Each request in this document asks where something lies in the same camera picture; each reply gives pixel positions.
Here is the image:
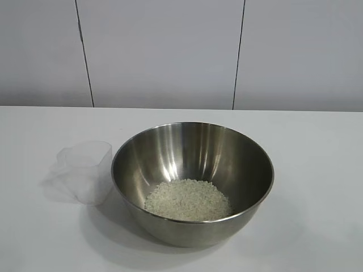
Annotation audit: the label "clear plastic measuring cup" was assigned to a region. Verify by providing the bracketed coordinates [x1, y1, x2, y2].
[39, 141, 113, 207]

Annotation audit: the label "white rice grains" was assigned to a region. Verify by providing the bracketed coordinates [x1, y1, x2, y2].
[143, 178, 235, 222]

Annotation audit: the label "stainless steel mixing bowl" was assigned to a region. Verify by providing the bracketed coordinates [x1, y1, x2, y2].
[111, 121, 275, 248]

